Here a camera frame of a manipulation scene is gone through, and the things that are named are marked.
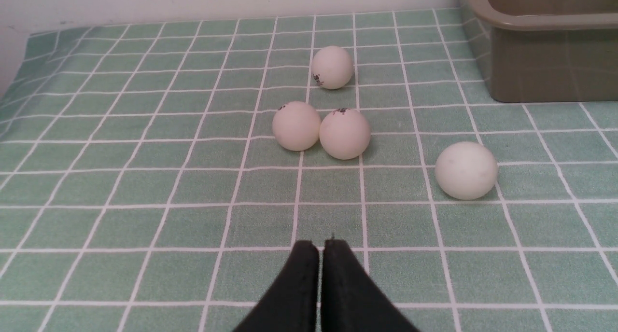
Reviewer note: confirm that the white ball far left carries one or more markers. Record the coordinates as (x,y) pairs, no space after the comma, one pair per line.
(332,67)

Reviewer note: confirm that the white ball front left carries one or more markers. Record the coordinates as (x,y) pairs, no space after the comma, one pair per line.
(466,170)

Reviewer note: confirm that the green checkered tablecloth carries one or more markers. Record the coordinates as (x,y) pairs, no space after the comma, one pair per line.
(142,189)

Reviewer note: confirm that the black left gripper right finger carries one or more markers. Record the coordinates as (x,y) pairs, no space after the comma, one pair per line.
(351,301)

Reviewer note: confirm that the white ball left pair marked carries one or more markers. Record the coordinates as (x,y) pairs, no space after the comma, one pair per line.
(345,133)

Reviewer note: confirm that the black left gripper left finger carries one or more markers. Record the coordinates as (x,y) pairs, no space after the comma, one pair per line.
(289,304)

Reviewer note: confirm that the olive green plastic bin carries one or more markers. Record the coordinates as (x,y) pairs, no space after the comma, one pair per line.
(544,50)

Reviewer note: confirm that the white ball left pair outer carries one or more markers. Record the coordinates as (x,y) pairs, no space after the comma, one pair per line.
(296,126)

